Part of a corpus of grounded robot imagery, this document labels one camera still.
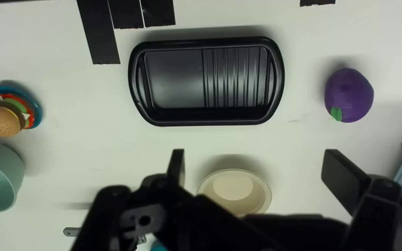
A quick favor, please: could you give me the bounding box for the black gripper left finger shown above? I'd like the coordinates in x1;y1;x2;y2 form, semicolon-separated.
165;148;186;188

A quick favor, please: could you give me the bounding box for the toy burger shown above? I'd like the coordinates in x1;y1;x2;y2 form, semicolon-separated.
0;95;28;140

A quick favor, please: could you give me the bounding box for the cream white bowl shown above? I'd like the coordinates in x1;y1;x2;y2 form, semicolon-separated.
197;167;274;219

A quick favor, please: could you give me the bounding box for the long black tape strip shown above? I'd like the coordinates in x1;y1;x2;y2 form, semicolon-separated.
76;0;122;66

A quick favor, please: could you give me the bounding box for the purple toy with green spot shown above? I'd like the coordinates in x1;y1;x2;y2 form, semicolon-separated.
324;67;376;124

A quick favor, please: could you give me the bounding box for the black ribbed tray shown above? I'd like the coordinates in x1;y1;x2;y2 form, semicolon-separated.
127;36;286;128

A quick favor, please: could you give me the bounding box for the short black tape strip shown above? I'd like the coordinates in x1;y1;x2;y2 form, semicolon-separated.
108;0;145;31
299;0;337;7
140;0;178;28

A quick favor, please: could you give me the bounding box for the small blue plate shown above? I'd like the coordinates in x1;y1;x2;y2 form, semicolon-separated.
0;82;44;131

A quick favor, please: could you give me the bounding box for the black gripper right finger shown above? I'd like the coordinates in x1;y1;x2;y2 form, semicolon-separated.
320;148;374;218

